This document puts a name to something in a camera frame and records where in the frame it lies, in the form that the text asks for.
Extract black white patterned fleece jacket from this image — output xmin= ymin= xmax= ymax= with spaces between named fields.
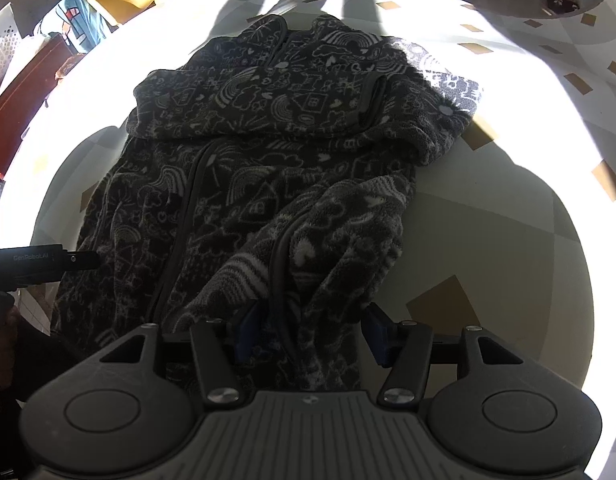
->
xmin=52 ymin=14 xmax=482 ymax=391

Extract person left hand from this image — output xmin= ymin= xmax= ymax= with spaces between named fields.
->
xmin=0 ymin=307 xmax=21 ymax=388

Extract brown wooden cabinet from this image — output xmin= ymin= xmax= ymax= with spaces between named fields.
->
xmin=0 ymin=36 xmax=73 ymax=181

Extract checkered tablecloth with tan squares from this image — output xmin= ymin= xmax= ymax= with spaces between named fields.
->
xmin=0 ymin=0 xmax=616 ymax=479

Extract white perforated basket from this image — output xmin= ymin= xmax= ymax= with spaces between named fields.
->
xmin=0 ymin=3 xmax=21 ymax=84

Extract blue cartoon print fabric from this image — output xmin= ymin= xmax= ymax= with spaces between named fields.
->
xmin=36 ymin=0 xmax=114 ymax=53

